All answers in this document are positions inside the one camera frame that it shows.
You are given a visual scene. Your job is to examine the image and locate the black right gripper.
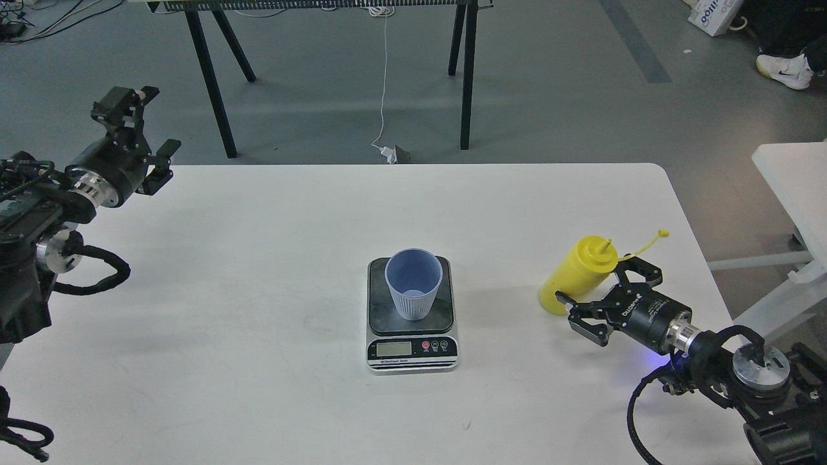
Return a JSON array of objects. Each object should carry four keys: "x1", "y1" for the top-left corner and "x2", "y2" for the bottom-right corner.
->
[{"x1": 555, "y1": 256, "x2": 693, "y2": 355}]

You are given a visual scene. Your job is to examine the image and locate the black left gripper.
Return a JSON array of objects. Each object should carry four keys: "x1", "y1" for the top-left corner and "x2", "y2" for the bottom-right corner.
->
[{"x1": 65, "y1": 86, "x2": 182, "y2": 208}]

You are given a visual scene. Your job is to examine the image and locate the yellow squeeze bottle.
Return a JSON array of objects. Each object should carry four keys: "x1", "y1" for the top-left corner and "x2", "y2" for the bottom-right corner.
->
[{"x1": 538, "y1": 229, "x2": 670, "y2": 315}]

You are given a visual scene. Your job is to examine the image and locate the blue plastic cup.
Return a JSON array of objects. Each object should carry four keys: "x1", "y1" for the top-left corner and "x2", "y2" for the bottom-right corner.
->
[{"x1": 384, "y1": 248, "x2": 444, "y2": 321}]

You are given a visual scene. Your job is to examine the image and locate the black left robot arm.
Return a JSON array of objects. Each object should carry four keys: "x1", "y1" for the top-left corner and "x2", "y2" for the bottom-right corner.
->
[{"x1": 1, "y1": 86, "x2": 181, "y2": 360}]

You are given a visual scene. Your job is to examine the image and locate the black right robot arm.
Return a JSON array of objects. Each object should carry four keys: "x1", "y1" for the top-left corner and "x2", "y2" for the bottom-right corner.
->
[{"x1": 556, "y1": 257, "x2": 826, "y2": 464}]

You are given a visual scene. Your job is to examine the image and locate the digital kitchen scale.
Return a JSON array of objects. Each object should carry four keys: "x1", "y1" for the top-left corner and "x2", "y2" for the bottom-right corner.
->
[{"x1": 366, "y1": 256, "x2": 459, "y2": 374}]

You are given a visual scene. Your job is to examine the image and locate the white charger plug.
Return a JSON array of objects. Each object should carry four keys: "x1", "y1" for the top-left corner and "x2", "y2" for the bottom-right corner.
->
[{"x1": 380, "y1": 145, "x2": 412, "y2": 165}]

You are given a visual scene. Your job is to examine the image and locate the white sneaker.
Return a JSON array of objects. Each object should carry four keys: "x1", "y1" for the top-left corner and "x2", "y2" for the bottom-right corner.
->
[{"x1": 755, "y1": 54, "x2": 814, "y2": 90}]

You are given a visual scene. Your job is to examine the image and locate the white printed bag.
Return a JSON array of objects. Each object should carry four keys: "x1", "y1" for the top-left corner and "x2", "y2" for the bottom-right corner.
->
[{"x1": 686, "y1": 1, "x2": 744, "y2": 36}]

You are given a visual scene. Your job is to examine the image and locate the black floor cables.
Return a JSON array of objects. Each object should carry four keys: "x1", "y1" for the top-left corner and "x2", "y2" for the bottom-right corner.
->
[{"x1": 0, "y1": 0, "x2": 127, "y2": 46}]

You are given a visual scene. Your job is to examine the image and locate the white power cable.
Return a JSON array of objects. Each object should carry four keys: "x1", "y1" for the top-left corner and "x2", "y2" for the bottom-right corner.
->
[{"x1": 368, "y1": 5, "x2": 396, "y2": 156}]

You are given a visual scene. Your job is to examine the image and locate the black metal table frame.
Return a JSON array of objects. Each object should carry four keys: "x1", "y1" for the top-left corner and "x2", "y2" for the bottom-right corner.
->
[{"x1": 146, "y1": 0, "x2": 496, "y2": 160}]

